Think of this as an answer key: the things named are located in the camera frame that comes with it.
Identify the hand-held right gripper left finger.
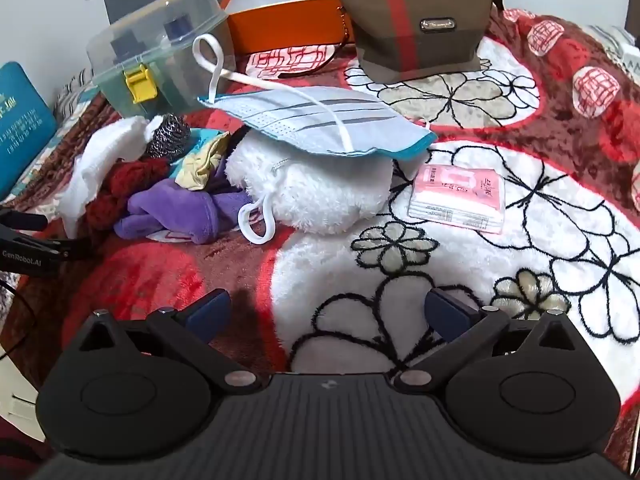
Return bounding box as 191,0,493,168
80,288,271,393

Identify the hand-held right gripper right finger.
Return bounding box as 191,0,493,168
395,287,576,393

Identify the purple cloth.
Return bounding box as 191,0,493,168
114,180,246,246

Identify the dark red knitted cloth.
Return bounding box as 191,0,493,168
85,157,171,231

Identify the cream cloth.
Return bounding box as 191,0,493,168
180,135,228,191

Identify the white cloth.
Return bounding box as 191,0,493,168
60,116,161,238

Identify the white plush toy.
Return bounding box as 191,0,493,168
225,130,393,235

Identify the teal cloth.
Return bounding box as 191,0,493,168
167,127,231,181

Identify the orange cardboard box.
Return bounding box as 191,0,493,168
220,0,358,56

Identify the pink tissue packet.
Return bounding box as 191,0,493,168
407,162,506,235

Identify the teal cushion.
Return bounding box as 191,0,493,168
0,61,57,201

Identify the steel wool scrubber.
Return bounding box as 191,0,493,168
146,114,192,161

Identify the clear plastic storage box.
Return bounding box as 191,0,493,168
86,0,236,116

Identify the black cap bottle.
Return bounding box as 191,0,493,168
109,30,141,63

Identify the navy cap bottle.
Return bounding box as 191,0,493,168
162,14,195,43

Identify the brown striped zipper pouch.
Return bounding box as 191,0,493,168
277,0,505,83

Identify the white patterned bedsheet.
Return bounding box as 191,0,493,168
595,24,640,81

